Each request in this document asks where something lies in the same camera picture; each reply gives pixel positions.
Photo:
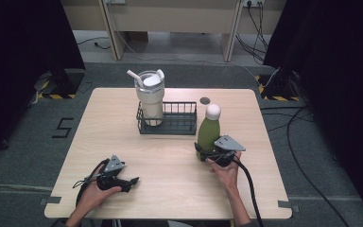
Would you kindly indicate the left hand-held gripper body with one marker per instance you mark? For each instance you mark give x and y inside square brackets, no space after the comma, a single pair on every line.
[113,165]

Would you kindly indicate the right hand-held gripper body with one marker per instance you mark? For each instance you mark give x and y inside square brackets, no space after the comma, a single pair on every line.
[228,144]

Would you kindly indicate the green bottle with white cap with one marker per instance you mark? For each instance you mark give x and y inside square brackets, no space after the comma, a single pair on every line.
[208,132]

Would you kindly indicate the white tumbler with straw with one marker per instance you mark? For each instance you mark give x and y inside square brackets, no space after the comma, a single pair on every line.
[151,101]

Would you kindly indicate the person's right hand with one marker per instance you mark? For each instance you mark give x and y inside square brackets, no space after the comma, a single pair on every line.
[228,176]

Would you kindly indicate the person's left hand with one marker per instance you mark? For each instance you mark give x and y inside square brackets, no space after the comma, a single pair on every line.
[91,195]

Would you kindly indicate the round grey table grommet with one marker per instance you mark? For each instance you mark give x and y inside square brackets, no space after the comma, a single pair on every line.
[204,101]

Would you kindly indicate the grey tape piece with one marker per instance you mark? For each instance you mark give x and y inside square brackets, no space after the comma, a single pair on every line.
[286,205]
[52,200]

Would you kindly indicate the stand base with striped tape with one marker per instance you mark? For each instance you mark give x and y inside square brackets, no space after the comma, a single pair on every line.
[280,90]
[63,85]

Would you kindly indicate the beige wooden desk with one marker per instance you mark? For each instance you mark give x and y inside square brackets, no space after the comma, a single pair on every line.
[176,15]

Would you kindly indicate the black curtain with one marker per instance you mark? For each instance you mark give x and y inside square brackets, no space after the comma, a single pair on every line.
[22,47]
[337,63]

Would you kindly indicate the white power strip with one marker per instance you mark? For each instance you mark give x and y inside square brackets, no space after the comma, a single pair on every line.
[116,1]

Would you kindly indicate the white wall socket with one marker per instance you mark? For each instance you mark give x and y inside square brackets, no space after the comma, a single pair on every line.
[253,2]

